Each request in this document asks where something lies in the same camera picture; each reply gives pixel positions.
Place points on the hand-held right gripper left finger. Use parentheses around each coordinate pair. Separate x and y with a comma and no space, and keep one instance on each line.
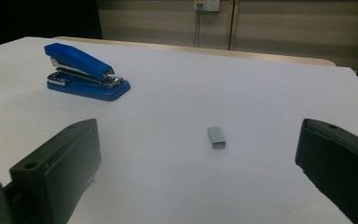
(59,168)

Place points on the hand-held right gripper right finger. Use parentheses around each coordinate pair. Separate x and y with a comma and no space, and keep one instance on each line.
(338,165)

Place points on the blue stapler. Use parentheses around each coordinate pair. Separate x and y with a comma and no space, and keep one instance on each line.
(74,57)

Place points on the grey staple strip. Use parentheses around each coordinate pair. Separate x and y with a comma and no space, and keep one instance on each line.
(216,138)

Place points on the wooden table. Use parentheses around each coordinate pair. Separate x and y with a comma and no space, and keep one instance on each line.
(230,53)

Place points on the white table cover sheet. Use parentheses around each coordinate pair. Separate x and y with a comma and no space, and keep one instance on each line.
(199,93)

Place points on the white wall socket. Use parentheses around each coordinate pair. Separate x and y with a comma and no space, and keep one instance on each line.
(211,5)

